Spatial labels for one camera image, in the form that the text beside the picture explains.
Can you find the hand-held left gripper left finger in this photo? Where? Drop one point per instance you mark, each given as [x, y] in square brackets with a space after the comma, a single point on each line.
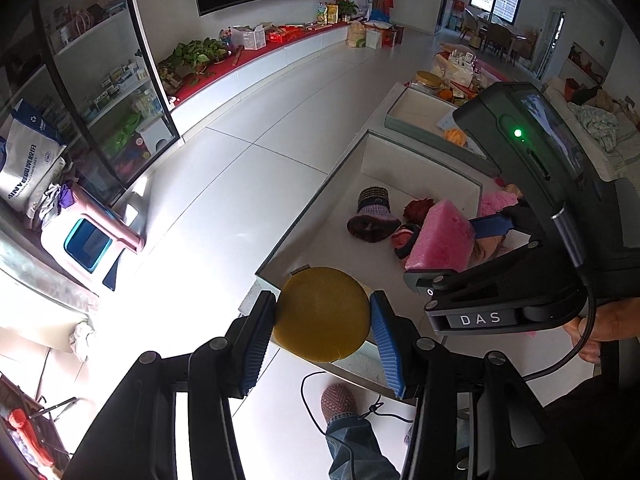
[257, 342]

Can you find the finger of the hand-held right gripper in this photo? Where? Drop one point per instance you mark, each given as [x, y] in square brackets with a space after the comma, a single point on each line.
[475, 272]
[492, 225]

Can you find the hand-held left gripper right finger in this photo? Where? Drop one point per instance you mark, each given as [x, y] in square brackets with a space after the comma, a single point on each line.
[387, 345]

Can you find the pink fluffy cloth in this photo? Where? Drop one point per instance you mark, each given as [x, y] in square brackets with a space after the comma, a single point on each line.
[495, 202]

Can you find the peach knitted sock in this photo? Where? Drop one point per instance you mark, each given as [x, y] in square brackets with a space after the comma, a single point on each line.
[492, 250]

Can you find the pink sponge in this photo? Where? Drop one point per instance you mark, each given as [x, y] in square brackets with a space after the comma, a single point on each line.
[440, 240]

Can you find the red fabric rose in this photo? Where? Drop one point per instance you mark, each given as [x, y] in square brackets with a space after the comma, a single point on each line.
[417, 210]

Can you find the dark knitted bootie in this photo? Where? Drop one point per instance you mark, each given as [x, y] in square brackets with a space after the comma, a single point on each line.
[372, 215]

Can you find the person's right forearm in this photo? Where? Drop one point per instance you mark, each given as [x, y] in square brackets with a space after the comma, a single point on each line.
[590, 410]

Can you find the person's right hand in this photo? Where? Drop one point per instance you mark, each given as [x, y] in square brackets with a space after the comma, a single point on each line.
[590, 327]

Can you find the grey patterned blanket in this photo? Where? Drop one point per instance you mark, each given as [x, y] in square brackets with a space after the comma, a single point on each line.
[597, 125]

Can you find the cream leather sofa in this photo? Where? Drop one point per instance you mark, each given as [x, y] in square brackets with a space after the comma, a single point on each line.
[625, 165]

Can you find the pink knitted slipper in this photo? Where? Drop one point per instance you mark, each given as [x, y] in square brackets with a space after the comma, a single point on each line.
[339, 402]

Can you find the orange fabric rose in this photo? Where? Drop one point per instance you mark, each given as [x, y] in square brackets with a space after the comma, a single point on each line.
[455, 137]

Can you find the person's leg in jeans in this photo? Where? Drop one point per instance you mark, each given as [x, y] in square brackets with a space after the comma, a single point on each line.
[360, 450]

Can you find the blue dotted cloth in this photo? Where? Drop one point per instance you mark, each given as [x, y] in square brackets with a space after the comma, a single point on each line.
[447, 121]

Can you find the orange fruit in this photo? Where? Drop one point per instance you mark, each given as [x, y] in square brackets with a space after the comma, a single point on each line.
[445, 94]

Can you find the pile of assorted small goods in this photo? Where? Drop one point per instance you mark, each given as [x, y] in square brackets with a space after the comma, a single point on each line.
[465, 67]

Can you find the shallow grey box lid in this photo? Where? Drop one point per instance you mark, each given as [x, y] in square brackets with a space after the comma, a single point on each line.
[420, 110]

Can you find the dining table with chairs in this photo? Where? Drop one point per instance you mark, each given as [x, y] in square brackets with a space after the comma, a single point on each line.
[492, 35]

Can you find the gold lid jar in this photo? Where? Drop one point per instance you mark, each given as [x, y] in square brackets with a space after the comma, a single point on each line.
[427, 80]

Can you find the white rag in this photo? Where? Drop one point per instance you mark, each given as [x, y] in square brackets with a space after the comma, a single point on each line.
[81, 340]

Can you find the pink white plastic bin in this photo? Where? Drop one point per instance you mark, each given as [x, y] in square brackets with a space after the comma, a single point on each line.
[90, 240]

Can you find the purple cloth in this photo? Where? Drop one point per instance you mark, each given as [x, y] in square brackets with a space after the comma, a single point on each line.
[60, 202]

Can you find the pink flowering plant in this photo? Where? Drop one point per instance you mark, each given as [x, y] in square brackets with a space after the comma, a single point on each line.
[345, 4]

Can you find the red-topped low cabinet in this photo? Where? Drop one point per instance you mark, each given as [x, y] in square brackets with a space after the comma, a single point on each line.
[280, 60]

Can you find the white printed bag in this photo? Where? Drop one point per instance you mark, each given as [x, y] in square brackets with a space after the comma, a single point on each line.
[30, 160]

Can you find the potted green plant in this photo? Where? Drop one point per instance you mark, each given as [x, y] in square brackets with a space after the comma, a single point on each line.
[192, 57]

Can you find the glass display cabinet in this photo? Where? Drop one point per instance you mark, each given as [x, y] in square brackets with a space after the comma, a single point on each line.
[100, 85]

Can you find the white cardboard box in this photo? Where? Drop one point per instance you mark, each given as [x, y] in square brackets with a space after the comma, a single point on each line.
[247, 37]

